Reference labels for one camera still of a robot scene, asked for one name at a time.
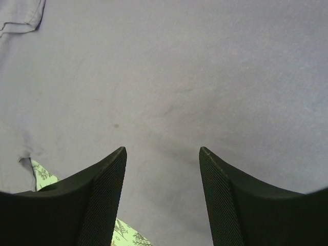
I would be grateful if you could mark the purple t shirt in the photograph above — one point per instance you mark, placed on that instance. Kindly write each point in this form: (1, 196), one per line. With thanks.
(246, 79)

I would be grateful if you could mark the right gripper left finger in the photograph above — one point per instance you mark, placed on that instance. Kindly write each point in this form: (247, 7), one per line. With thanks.
(78, 210)

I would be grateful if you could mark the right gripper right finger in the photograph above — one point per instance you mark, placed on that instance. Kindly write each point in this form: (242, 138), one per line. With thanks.
(244, 210)

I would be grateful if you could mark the floral table cloth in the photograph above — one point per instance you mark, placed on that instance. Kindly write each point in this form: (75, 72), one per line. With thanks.
(123, 234)

